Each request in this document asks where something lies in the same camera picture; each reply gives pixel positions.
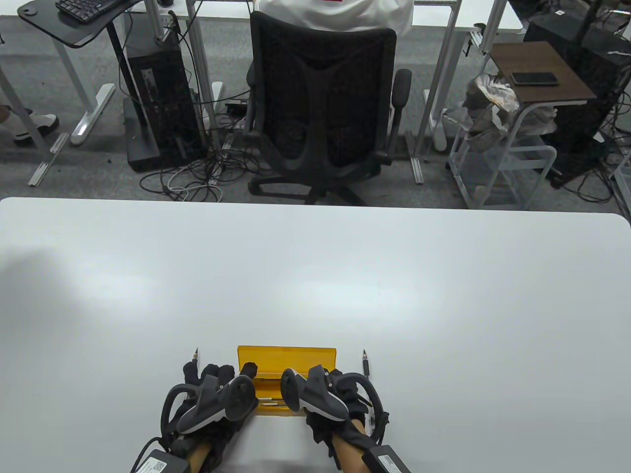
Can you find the person's left hand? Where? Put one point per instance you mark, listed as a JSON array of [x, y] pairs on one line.
[[217, 372]]

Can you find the person's right hand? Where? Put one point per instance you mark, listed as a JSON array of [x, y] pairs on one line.
[[352, 394]]

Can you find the yellow pen case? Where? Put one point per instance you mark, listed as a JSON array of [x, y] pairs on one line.
[[296, 357]]

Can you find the person's right forearm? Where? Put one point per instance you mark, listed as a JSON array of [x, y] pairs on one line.
[[351, 451]]

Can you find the person's left forearm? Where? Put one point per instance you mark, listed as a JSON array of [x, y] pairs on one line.
[[198, 456]]

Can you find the grey left hand controller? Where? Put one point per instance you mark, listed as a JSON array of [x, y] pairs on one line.
[[217, 404]]

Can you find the black right wrist box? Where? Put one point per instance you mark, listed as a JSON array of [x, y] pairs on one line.
[[389, 460]]

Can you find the black wrist box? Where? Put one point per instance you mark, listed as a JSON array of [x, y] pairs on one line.
[[160, 463], [389, 460]]

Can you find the black left wrist box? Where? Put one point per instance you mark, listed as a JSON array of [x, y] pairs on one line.
[[160, 463]]

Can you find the white rolling cart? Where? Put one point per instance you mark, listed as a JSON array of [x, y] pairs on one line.
[[461, 182]]

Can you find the small black power box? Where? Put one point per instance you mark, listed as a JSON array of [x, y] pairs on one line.
[[236, 104]]

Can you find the black computer tower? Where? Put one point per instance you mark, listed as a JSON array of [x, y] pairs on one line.
[[167, 98]]

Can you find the white desk with T-foot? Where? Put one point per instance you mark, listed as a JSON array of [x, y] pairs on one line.
[[93, 111]]

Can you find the black mesh office chair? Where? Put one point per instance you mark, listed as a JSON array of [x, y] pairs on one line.
[[320, 98]]

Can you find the crumpled plastic bag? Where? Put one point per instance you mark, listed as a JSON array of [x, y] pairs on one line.
[[493, 93]]

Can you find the black smartphone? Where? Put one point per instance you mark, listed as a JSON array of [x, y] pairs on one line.
[[535, 79]]

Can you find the brown top side table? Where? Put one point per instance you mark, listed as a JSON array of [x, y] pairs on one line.
[[542, 59]]

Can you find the black standing desk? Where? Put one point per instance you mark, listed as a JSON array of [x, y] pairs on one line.
[[49, 24]]

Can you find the black keyboard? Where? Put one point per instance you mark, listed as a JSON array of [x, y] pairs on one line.
[[84, 9]]

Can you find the black equipment case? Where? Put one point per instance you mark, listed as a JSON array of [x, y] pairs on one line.
[[591, 74]]

